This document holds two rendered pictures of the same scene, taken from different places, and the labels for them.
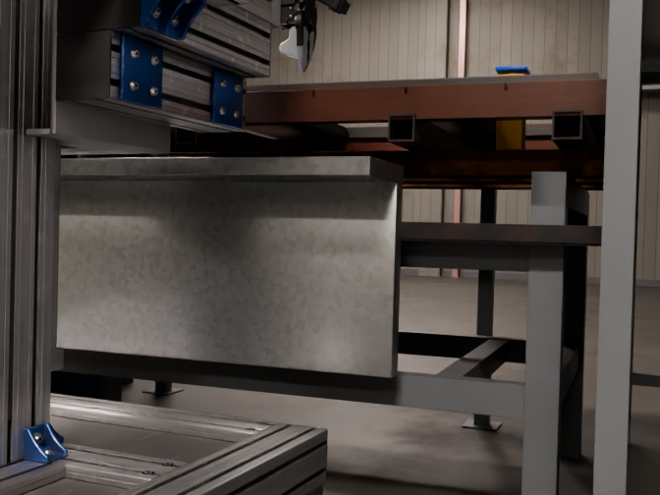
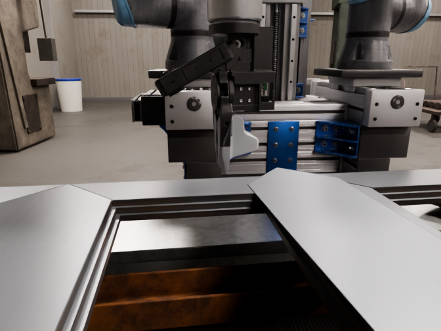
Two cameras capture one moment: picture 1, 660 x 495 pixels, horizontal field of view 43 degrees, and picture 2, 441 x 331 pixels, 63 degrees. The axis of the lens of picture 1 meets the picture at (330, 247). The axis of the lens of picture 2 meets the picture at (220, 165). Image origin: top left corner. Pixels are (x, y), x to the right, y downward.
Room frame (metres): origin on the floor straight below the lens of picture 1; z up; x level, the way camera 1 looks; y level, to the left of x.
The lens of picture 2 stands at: (2.22, -0.18, 1.06)
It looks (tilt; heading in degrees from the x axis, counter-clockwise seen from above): 16 degrees down; 152
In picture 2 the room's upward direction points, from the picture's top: straight up
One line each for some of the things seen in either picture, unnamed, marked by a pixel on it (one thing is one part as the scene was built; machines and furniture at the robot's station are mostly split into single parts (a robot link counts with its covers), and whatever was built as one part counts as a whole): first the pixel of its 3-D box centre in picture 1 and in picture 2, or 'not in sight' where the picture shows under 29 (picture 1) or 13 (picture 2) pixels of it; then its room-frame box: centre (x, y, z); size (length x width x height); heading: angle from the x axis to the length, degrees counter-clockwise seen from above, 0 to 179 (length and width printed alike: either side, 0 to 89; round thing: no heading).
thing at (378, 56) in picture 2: not in sight; (365, 50); (1.47, 0.69, 1.09); 0.15 x 0.15 x 0.10
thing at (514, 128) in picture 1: (511, 125); not in sight; (1.64, -0.35, 0.78); 0.05 x 0.05 x 0.19; 70
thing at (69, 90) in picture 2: not in sight; (69, 94); (-6.45, 0.66, 0.35); 0.55 x 0.55 x 0.70
